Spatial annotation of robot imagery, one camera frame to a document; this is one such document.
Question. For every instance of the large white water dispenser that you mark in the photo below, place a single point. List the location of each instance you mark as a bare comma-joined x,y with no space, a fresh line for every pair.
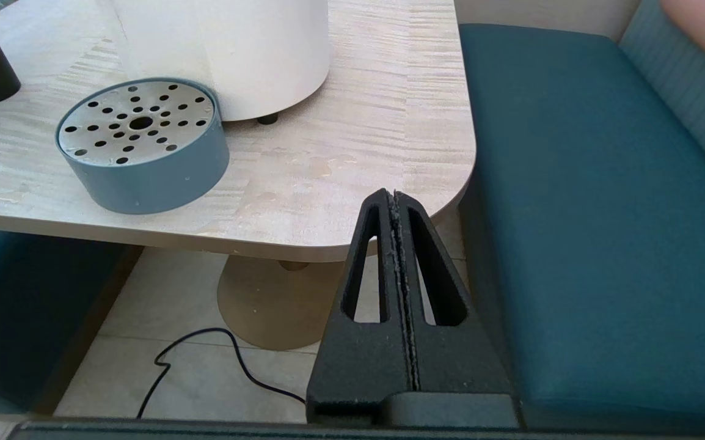
236,55

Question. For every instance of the large blue drip tray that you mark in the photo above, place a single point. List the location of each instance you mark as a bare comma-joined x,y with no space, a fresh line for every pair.
145,177

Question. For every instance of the empty teal bench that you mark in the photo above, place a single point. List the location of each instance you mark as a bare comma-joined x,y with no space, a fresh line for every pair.
603,244

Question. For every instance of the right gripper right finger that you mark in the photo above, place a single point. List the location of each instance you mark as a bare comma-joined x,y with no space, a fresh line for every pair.
456,360

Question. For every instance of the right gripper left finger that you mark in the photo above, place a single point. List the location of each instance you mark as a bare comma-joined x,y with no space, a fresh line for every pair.
358,366

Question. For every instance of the beige table pedestal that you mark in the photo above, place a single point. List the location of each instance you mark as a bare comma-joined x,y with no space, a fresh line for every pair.
267,305

